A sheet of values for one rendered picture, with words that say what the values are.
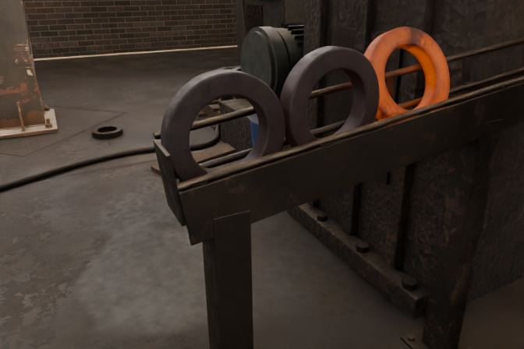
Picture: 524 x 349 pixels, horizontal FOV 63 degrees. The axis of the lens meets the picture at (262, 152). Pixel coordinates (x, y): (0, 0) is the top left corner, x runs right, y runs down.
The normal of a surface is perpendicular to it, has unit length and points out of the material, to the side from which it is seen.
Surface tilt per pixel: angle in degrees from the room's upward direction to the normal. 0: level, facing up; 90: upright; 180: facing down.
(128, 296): 0
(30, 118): 90
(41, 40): 90
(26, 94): 90
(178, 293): 0
